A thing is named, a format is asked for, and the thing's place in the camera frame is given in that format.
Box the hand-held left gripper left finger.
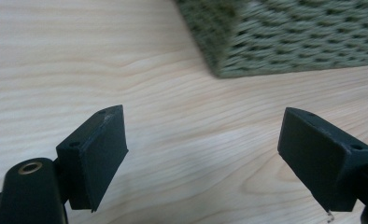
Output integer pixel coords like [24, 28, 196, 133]
[55, 104, 130, 214]

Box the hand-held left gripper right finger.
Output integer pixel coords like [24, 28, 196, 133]
[276, 106, 368, 213]

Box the green woven basket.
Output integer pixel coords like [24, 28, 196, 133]
[173, 0, 368, 79]

